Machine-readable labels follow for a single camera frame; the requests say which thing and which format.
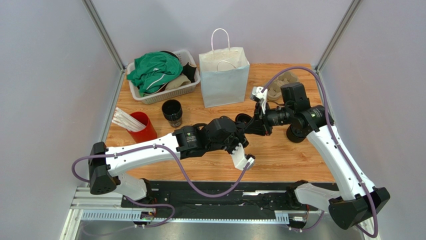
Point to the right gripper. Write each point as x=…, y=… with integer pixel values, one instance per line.
x=260, y=119

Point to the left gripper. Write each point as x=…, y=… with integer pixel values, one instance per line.
x=240, y=137

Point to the black cup lid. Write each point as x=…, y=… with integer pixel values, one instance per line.
x=243, y=118

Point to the white paper bag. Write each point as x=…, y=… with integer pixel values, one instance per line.
x=223, y=74

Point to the black cup stack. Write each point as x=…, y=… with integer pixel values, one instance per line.
x=172, y=112

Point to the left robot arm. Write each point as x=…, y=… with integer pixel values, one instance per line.
x=108, y=166

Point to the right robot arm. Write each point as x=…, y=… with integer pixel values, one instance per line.
x=357, y=198

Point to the beige cloth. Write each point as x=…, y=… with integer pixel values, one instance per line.
x=181, y=80

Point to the black cloth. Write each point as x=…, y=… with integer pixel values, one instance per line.
x=188, y=70

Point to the red cup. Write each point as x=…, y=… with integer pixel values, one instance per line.
x=146, y=134

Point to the green cloth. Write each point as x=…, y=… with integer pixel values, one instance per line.
x=153, y=70

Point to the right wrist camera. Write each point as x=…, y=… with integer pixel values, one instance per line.
x=259, y=94

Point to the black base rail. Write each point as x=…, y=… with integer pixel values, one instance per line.
x=249, y=201

